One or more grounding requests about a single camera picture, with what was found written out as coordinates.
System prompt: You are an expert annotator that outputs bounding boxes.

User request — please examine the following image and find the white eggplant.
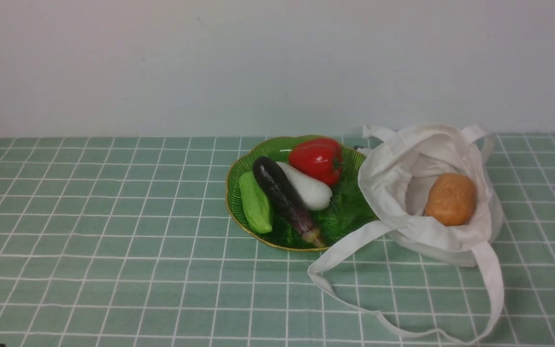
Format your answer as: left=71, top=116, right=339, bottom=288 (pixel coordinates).
left=277, top=161, right=333, bottom=211

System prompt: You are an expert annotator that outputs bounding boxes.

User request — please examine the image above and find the green cucumber piece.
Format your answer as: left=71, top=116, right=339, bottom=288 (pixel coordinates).
left=238, top=171, right=273, bottom=234

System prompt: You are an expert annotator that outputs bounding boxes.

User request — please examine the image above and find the brown potato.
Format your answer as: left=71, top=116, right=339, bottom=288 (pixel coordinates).
left=424, top=172, right=476, bottom=227

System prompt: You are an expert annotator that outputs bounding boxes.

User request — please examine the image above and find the red bell pepper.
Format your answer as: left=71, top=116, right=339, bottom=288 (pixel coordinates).
left=288, top=137, right=343, bottom=187

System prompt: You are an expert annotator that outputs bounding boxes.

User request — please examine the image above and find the dark purple eggplant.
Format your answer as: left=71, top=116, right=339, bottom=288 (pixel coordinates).
left=252, top=156, right=326, bottom=248

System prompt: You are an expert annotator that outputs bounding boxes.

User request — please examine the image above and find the white cloth tote bag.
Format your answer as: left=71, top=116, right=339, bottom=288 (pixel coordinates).
left=307, top=124, right=505, bottom=345

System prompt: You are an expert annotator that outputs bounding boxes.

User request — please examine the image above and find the green checkered tablecloth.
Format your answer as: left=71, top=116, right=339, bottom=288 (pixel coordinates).
left=0, top=133, right=555, bottom=347

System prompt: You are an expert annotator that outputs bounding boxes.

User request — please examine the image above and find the green glass leaf plate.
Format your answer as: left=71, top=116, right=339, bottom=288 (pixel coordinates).
left=225, top=135, right=377, bottom=252

